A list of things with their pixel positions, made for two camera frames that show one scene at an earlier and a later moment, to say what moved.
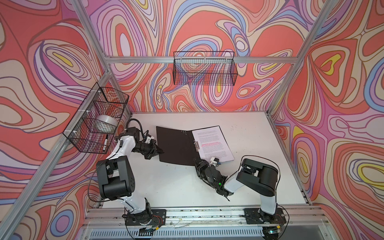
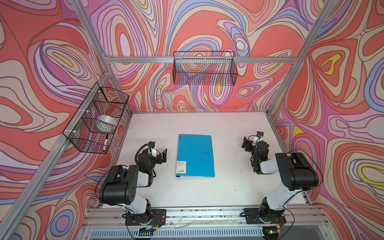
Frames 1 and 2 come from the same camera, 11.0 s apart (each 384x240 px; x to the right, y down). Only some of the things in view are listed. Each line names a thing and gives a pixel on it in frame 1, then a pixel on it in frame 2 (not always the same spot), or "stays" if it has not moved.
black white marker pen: [105, 142] stays
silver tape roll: [105, 124] stays
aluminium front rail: [296, 217] stays
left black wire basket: [93, 127] stays
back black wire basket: [204, 68] stays
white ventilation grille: [178, 234] stays
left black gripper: [153, 150] -> [158, 158]
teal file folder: [176, 145] -> [195, 156]
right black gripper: [201, 165] -> [249, 144]
